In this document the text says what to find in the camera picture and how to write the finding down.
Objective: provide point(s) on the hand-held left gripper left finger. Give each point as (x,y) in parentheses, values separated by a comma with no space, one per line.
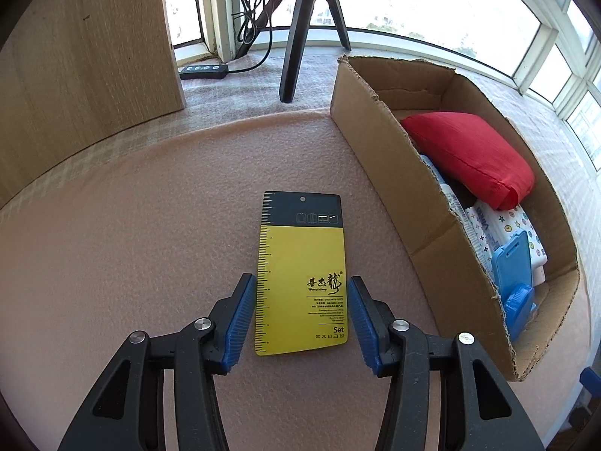
(239,324)

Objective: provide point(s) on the blue phone stand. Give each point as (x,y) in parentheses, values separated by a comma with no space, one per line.
(512,263)

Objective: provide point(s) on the white tissue pack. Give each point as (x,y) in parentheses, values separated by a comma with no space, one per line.
(512,223)

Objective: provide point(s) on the cardboard box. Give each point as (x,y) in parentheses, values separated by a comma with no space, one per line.
(399,188)

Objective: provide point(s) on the pink felt mat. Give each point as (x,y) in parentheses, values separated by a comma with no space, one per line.
(164,221)

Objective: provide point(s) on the light wooden board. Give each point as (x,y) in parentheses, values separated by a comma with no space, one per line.
(84,56)

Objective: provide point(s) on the black inline controller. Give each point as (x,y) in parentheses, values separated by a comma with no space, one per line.
(204,71)

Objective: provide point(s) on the red fabric pouch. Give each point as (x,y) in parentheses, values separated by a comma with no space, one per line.
(465,150)

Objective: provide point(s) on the yellow and black card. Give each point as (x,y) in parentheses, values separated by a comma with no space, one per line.
(300,253)

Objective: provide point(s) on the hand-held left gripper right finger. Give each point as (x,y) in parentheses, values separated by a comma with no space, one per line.
(364,324)

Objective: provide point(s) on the pale checkered blanket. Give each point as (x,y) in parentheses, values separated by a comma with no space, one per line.
(225,98)

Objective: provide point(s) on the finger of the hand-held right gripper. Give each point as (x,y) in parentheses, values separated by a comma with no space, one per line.
(590,378)

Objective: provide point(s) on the white window frame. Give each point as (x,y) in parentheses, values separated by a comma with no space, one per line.
(547,51)

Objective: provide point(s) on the large blue-capped lotion bottle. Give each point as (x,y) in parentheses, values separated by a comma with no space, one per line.
(469,230)

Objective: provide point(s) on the black tripod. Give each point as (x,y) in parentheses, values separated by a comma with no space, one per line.
(293,56)

